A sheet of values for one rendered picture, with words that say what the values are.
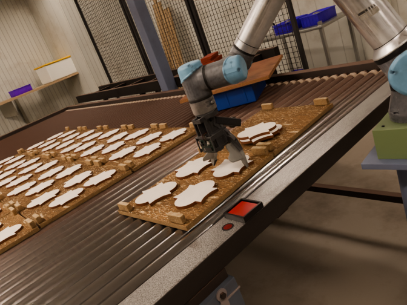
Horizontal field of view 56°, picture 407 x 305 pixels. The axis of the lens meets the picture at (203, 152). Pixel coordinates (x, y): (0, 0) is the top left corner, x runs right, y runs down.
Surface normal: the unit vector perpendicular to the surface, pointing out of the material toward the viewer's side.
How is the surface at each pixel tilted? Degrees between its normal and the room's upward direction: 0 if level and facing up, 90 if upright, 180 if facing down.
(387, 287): 0
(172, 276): 0
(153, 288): 0
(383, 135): 90
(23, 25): 90
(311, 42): 90
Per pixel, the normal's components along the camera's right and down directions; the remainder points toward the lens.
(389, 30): -0.15, 0.25
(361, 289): -0.33, -0.89
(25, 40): 0.71, -0.01
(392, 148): -0.62, 0.47
